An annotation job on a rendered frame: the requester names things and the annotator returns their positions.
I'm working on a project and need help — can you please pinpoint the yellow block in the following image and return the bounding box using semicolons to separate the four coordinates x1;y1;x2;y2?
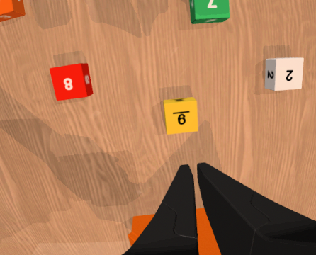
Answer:
163;97;198;134

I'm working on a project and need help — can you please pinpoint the green block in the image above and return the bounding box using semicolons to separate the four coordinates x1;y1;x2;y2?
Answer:
189;0;230;23

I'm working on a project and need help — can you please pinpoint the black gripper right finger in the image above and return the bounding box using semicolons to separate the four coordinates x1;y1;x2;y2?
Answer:
197;162;316;255

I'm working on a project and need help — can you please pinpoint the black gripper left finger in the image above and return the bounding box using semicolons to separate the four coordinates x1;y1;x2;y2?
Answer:
122;164;198;255

